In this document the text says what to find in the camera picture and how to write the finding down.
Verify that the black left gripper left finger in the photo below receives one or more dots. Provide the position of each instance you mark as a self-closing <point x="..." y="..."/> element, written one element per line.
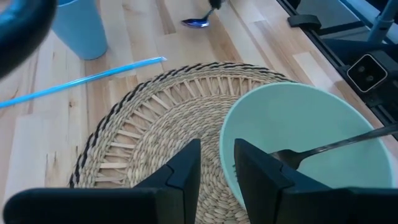
<point x="174" y="193"/>

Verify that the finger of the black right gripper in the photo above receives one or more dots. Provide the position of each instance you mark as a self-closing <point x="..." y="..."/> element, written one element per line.
<point x="220" y="3"/>
<point x="212" y="3"/>

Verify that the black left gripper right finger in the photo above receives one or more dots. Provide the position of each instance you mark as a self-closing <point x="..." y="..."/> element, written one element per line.
<point x="267" y="193"/>

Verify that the iridescent blue spoon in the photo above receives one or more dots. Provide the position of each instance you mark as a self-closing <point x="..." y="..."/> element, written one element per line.
<point x="196" y="22"/>

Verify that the pale green bowl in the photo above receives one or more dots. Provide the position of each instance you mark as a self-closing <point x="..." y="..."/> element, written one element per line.
<point x="295" y="124"/>

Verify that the blue plastic cup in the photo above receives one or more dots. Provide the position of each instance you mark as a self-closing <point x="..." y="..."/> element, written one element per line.
<point x="81" y="31"/>

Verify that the blue drinking straw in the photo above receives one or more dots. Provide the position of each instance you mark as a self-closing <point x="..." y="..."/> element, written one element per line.
<point x="93" y="78"/>

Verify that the round woven straw placemat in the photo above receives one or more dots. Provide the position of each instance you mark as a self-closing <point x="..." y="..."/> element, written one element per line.
<point x="174" y="118"/>

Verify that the grey metal pole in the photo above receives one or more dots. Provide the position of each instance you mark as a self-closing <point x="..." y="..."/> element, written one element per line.
<point x="381" y="23"/>

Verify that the black flat bracket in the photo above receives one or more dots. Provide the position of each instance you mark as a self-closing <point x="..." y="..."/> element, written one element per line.
<point x="303" y="21"/>

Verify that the black metal table frame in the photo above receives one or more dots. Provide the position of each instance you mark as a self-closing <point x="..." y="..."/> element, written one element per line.
<point x="321" y="42"/>

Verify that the black square camera mount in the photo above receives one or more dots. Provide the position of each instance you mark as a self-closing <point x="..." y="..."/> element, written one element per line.
<point x="367" y="73"/>

